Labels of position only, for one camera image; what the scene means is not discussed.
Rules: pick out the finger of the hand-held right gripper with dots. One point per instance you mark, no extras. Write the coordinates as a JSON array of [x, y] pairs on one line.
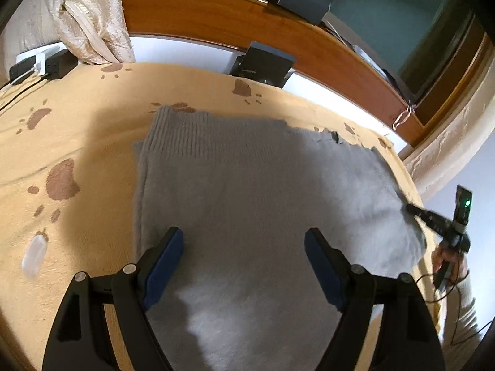
[[425, 216]]

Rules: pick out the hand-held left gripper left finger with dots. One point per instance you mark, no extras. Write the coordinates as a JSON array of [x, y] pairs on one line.
[[164, 266]]

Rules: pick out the yellow paw-print blanket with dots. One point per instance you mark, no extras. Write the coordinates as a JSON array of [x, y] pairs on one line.
[[96, 131]]

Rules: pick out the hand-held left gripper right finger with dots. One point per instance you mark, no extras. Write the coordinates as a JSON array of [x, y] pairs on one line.
[[323, 268]]

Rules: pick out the dark grey box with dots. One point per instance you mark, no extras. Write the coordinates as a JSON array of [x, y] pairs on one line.
[[305, 2]]

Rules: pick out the pink-white twine loop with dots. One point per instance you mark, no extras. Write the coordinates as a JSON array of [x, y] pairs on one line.
[[404, 116]]

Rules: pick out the white plastic object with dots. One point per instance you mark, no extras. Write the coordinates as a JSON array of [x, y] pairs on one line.
[[34, 257]]

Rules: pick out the person's right hand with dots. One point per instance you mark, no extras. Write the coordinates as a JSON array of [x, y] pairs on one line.
[[439, 257]]

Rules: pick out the white power strip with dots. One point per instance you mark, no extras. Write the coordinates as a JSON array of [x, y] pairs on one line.
[[36, 55]]

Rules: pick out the black box with grey lid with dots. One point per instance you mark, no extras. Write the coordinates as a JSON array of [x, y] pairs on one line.
[[263, 65]]

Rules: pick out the grey sweater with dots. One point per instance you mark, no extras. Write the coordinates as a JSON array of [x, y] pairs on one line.
[[251, 185]]

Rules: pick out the window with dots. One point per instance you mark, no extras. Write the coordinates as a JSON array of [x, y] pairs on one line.
[[386, 7]]

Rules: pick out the black charger adapter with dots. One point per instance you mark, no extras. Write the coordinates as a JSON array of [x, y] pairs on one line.
[[21, 70], [61, 63]]

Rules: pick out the person's right forearm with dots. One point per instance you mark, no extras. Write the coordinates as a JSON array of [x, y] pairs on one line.
[[464, 317]]

